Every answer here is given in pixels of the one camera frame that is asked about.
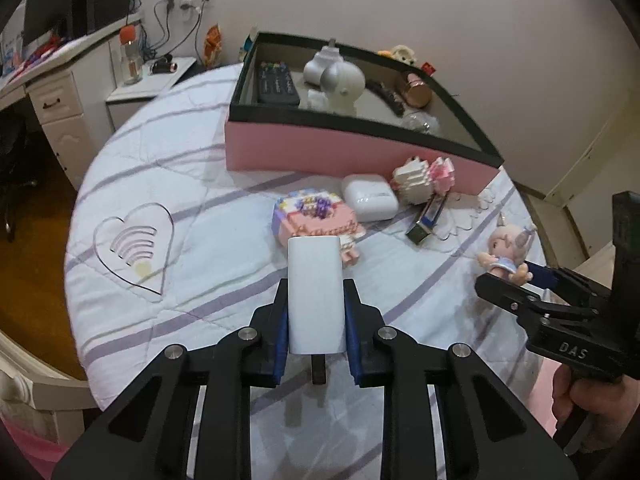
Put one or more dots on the red orange box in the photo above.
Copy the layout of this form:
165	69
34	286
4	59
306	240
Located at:
429	67

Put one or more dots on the black remote control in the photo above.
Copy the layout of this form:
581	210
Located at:
277	85

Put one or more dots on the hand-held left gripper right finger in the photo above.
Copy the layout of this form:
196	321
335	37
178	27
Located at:
352	345

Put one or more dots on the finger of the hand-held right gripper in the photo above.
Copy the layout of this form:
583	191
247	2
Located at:
575	290
505	295

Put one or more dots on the blue white figurine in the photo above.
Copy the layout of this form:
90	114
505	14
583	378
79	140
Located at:
248	45

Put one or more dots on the clear glass bottle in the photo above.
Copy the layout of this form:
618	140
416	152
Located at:
420	121

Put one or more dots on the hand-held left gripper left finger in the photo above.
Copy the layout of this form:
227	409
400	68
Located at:
280	335

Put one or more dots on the white round-headed figurine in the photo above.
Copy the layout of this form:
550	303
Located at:
342	82

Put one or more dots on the white bed frame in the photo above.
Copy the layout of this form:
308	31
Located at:
30	375

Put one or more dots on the round table with striped cloth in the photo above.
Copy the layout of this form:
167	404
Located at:
200	200

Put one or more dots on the white earbuds case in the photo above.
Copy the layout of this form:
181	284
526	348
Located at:
370	197

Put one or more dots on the black office chair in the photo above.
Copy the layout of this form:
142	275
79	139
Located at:
12	160

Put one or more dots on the pink white block figure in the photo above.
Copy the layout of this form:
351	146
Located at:
420	180

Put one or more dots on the rose gold cylinder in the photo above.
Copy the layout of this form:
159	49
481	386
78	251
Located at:
415	91

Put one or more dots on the yellow white plush toy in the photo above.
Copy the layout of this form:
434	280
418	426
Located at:
402	53

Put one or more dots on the white plug adapter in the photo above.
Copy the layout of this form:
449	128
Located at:
317	67

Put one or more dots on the small black device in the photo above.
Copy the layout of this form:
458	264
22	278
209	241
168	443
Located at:
162	66

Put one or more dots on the pink block cake toy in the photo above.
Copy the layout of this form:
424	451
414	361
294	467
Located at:
320	220

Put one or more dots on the black computer monitor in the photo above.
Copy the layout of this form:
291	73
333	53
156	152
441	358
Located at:
47	10

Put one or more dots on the person's right hand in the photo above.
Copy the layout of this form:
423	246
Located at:
607	410

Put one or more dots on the dark gold-trimmed lipstick case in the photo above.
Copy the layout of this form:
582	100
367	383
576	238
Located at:
427	217

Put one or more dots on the red papers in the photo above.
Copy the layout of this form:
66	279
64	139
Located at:
45	52

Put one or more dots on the white nightstand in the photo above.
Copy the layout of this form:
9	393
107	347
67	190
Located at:
150	82

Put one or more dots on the pink blanket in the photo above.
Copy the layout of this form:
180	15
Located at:
35	452

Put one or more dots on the white wall outlet strip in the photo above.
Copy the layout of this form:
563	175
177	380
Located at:
192	0

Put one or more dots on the white desk with drawers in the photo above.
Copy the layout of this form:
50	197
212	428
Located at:
65	110

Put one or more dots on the pink box with black rim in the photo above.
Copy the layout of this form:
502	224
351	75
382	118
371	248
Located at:
325	150

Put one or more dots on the orange figurine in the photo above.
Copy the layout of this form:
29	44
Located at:
213	45

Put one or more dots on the white rectangular charger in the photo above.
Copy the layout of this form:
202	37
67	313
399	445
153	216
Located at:
315	290

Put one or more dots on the small doll figurine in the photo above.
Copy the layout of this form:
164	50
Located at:
507	245

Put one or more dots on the bottle with orange cap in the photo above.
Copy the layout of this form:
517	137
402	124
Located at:
131	62

